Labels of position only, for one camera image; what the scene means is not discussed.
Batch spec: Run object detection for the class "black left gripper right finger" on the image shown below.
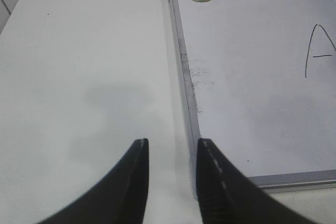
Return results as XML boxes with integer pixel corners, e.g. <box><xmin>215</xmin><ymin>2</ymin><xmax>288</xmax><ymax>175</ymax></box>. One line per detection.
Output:
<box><xmin>196</xmin><ymin>138</ymin><xmax>312</xmax><ymax>223</ymax></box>

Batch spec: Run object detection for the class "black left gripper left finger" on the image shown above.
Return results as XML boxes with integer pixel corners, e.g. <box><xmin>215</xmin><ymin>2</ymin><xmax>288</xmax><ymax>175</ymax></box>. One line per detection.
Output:
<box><xmin>42</xmin><ymin>138</ymin><xmax>149</xmax><ymax>223</ymax></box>

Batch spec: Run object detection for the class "white board with grey frame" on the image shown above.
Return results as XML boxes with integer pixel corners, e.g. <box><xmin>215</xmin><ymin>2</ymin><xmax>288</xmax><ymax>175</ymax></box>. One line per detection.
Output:
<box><xmin>169</xmin><ymin>0</ymin><xmax>335</xmax><ymax>191</ymax></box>

